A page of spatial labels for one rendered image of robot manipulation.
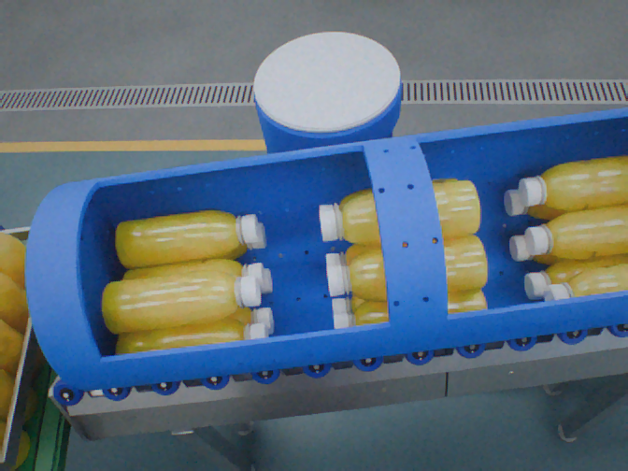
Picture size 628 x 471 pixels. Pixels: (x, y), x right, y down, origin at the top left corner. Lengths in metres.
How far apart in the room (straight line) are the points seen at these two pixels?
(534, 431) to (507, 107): 1.39
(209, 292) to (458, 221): 0.31
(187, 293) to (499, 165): 0.50
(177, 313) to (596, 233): 0.56
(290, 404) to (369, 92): 0.56
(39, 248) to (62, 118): 2.27
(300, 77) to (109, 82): 2.03
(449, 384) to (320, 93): 0.55
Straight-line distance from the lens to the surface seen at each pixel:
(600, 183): 0.79
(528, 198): 0.77
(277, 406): 0.88
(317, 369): 0.79
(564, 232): 0.78
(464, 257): 0.66
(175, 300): 0.67
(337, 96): 0.99
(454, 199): 0.65
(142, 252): 0.75
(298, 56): 1.09
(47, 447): 0.96
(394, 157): 0.63
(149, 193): 0.82
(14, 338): 0.93
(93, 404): 0.91
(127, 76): 2.98
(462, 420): 1.77
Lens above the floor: 1.70
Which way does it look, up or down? 56 degrees down
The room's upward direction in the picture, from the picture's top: 10 degrees counter-clockwise
